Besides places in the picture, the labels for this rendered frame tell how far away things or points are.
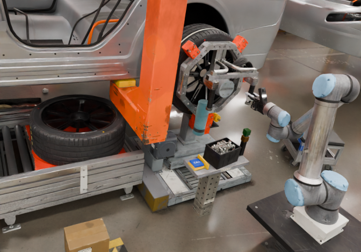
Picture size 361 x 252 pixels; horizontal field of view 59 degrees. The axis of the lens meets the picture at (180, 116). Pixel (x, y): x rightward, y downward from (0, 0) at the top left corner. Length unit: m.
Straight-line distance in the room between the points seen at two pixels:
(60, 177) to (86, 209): 0.37
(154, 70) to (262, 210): 1.09
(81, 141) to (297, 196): 1.32
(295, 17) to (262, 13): 1.94
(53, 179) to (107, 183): 0.37
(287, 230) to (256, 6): 1.73
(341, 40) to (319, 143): 2.87
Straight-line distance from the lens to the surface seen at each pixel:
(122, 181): 2.26
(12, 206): 2.14
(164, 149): 2.35
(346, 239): 2.23
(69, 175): 2.08
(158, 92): 1.87
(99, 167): 2.11
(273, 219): 2.09
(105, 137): 2.14
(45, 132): 2.18
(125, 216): 2.29
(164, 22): 1.73
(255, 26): 2.87
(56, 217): 2.30
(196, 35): 2.20
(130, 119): 2.18
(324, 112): 1.72
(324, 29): 4.54
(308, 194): 1.87
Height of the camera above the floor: 1.67
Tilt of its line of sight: 28 degrees down
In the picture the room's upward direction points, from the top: 10 degrees clockwise
